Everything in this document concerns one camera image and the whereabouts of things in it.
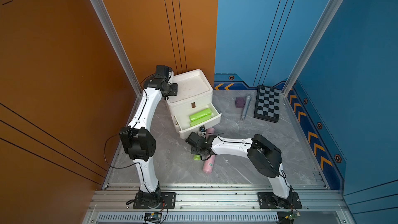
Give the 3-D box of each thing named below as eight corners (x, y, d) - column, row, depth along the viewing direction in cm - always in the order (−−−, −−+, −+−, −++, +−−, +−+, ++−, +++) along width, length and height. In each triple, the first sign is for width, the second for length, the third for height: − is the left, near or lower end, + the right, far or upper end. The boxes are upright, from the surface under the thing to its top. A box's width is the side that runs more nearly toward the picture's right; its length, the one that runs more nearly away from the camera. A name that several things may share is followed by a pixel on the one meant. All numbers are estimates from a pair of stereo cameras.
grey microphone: (239, 119, 106) (240, 116, 103) (246, 98, 119) (247, 95, 116) (244, 121, 105) (245, 118, 102) (250, 99, 118) (252, 96, 115)
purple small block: (235, 108, 113) (236, 104, 109) (234, 100, 117) (235, 96, 114) (244, 108, 112) (245, 104, 109) (242, 100, 117) (243, 96, 114)
